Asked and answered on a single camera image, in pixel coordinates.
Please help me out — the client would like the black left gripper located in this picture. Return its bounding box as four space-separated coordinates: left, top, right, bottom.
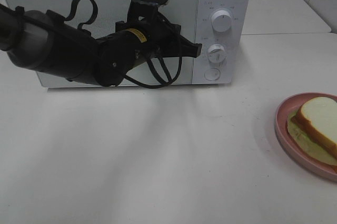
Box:
115 0 202 63

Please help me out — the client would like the white microwave knob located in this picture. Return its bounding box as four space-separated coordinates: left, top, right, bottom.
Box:
207 44 227 64
211 9 233 33

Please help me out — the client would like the round door release button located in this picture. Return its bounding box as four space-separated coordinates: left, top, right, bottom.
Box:
204 68 221 81

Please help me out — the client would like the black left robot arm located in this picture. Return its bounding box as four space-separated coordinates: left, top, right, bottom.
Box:
1 0 202 88

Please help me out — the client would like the black left camera cable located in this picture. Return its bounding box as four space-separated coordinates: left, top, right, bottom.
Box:
123 11 183 89

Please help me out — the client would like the pink plate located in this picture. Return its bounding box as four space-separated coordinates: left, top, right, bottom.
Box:
274 93 336 182

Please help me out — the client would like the toy sandwich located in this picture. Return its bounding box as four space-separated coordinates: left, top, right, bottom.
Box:
287 97 336 169

